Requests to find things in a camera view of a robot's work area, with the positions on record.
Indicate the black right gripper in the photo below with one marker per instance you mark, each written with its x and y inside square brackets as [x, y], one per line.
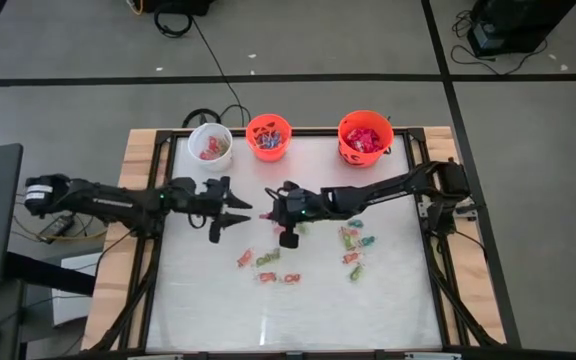
[300, 207]

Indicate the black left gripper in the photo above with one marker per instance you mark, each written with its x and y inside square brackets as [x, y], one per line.
[208, 207]

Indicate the pink gummy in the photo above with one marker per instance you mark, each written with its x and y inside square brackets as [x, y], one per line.
[280, 229]

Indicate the red gummy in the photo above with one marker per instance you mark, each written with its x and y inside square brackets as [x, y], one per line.
[207, 155]
[266, 216]
[212, 142]

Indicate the white plastic bucket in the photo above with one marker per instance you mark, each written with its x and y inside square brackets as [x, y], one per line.
[209, 162]

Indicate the blue lollipop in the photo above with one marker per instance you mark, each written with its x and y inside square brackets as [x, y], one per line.
[264, 144]

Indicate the red Skittles candy pack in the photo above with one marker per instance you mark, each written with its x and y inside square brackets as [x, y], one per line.
[374, 140]
[364, 147]
[353, 137]

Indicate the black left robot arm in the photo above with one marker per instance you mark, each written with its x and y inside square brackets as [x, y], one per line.
[108, 202]

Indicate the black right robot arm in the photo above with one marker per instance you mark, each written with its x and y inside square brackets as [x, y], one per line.
[393, 187]

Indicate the orange angry-face pumpkin bucket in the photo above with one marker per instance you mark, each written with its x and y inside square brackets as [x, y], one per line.
[268, 156]

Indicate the teal gummy in clear wrapper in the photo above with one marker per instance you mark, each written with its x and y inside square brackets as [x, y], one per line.
[367, 241]
[354, 223]

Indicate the orange smiling pumpkin bucket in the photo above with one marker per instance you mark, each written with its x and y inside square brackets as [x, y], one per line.
[365, 160]

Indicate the wooden table board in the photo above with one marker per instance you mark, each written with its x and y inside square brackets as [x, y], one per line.
[138, 150]

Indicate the black power adapter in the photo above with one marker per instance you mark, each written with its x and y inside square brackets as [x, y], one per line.
[58, 226]

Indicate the white box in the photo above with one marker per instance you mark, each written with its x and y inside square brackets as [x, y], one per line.
[75, 295]

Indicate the black desk foot beam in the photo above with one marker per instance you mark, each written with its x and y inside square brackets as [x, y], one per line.
[50, 275]

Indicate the black floor box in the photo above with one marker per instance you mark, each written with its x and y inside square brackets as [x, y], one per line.
[178, 5]

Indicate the black equipment case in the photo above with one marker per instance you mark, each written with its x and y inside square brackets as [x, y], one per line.
[518, 20]

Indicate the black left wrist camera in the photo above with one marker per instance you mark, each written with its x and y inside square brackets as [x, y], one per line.
[218, 184]

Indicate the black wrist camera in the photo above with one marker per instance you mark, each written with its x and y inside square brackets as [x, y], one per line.
[218, 184]
[290, 187]

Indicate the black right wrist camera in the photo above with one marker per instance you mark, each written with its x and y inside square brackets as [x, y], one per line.
[290, 187]

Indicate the silver mounting bracket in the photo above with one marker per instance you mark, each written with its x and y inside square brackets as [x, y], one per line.
[423, 210]

